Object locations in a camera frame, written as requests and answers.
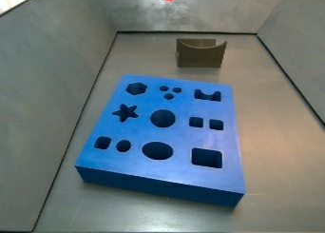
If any black curved fixture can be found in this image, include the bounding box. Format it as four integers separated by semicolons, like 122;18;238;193
176;38;227;68

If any blue foam shape block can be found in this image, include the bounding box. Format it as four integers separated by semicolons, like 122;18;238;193
74;75;246;207

